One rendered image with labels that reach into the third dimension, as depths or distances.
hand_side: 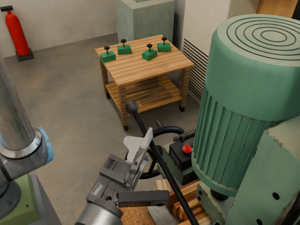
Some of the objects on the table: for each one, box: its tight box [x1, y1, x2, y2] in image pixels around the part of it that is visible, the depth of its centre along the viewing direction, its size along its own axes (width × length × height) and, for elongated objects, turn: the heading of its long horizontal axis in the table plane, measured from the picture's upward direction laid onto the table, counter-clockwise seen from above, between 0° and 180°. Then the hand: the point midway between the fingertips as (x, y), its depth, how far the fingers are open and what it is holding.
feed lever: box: [125, 101, 200, 225], centre depth 55 cm, size 5×32×36 cm
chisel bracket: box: [196, 181, 235, 225], centre depth 69 cm, size 7×14×8 cm, turn 27°
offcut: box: [155, 179, 171, 192], centre depth 81 cm, size 5×4×4 cm
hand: (151, 143), depth 67 cm, fingers open, 14 cm apart
